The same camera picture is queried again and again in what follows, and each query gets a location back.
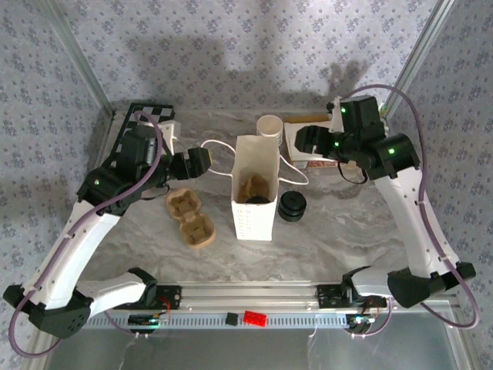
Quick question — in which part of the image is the white paper takeout bag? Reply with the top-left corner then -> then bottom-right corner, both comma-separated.
200,134 -> 309,242

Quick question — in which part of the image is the aluminium frame post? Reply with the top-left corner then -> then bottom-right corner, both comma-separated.
38,0 -> 117,119
384,0 -> 463,115

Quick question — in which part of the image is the box of white napkins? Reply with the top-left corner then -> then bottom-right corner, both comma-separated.
284,122 -> 336,163

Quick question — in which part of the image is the thin black left gripper cable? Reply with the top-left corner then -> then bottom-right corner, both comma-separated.
141,184 -> 171,202

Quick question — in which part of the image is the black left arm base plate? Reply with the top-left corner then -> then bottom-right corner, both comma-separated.
111,284 -> 183,311

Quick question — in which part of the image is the thin black right gripper cable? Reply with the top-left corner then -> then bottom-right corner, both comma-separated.
338,161 -> 369,185

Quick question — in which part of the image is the red toy brick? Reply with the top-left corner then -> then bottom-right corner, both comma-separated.
242,310 -> 269,328

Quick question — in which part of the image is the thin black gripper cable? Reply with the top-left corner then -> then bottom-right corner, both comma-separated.
338,161 -> 369,185
141,184 -> 171,202

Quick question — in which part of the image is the aluminium mounting rail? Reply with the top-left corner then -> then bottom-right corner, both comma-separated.
42,280 -> 461,314

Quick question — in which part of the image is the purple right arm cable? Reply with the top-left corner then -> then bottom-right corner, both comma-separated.
337,84 -> 481,340

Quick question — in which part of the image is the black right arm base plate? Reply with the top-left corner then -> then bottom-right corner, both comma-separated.
316,284 -> 388,309

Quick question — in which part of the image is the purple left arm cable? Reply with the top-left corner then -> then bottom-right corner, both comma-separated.
8,110 -> 163,359

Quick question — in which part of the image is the black grey chessboard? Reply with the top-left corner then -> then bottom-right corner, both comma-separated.
111,101 -> 176,170

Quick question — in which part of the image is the grey slotted cable duct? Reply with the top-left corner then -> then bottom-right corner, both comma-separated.
72,315 -> 350,331

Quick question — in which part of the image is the grey metal base plate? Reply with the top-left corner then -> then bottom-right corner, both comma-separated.
49,312 -> 469,370

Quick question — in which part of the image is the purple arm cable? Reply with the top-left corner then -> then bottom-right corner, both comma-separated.
8,110 -> 163,359
337,84 -> 481,340

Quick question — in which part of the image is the cardboard napkin box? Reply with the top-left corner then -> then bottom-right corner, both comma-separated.
283,113 -> 359,170

